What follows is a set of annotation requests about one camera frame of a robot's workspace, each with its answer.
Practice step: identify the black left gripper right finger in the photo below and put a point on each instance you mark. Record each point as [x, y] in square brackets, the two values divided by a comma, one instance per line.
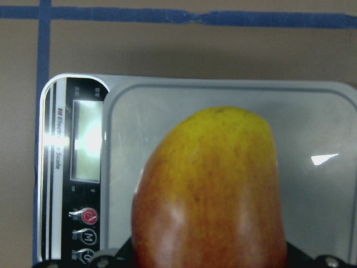
[298, 259]

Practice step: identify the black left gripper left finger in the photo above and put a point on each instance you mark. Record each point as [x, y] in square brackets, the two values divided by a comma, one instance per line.
[114, 257]

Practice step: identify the red yellow mango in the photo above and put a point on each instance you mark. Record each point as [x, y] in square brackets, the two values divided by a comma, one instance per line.
[209, 195]

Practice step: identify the silver digital kitchen scale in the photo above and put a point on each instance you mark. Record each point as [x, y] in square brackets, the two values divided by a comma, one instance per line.
[97, 132]

